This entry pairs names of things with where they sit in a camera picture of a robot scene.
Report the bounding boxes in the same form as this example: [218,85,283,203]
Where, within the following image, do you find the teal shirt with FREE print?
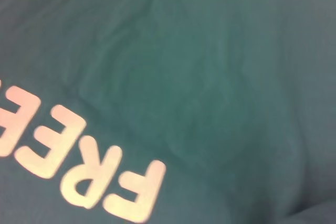
[0,0,336,224]

